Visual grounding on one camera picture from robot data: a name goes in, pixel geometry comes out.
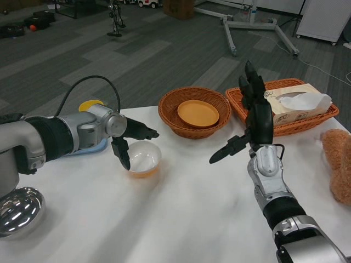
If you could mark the large white hoist frame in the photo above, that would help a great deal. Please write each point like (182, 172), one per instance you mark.
(246, 24)

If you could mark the orange plastic plate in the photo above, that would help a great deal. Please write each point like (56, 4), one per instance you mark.
(197, 113)

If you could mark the yellow plastic cup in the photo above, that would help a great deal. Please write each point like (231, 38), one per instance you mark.
(86, 105)

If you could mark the rectangular wicker basket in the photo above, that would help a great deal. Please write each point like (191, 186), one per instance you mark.
(296, 127)

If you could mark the white cabinet on castors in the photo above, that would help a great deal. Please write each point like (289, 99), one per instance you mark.
(321, 19)

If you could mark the shiny steel bowl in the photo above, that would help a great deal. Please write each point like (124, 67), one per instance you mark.
(19, 211)

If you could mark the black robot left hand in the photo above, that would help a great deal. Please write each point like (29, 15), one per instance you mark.
(137, 131)

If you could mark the light blue plastic tray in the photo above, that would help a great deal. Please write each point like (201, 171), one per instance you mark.
(96, 149)

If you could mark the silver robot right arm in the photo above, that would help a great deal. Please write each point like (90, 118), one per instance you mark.
(274, 180)

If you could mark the white power strip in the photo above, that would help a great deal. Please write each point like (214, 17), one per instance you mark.
(347, 45)

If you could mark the hanging humanoid robot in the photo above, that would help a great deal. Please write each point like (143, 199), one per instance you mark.
(115, 19)

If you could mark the round wicker basket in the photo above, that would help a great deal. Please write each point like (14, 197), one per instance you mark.
(170, 120)

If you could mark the black tripod stand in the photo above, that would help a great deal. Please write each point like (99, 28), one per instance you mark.
(298, 19)

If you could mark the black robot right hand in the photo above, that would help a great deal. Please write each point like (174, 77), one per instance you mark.
(261, 123)

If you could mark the black bag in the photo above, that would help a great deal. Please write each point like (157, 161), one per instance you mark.
(39, 19)

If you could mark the tissue box with white tissue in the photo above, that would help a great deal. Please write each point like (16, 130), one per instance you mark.
(290, 109)

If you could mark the brown plush teddy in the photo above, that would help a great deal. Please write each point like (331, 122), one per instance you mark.
(338, 156)

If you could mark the white and orange plastic bowl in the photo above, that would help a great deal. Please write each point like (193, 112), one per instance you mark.
(144, 156)

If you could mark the orange ball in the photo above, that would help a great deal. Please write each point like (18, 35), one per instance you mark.
(32, 27)

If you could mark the long black case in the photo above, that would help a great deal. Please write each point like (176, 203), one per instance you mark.
(11, 31)

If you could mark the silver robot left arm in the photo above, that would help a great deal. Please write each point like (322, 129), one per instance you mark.
(68, 131)

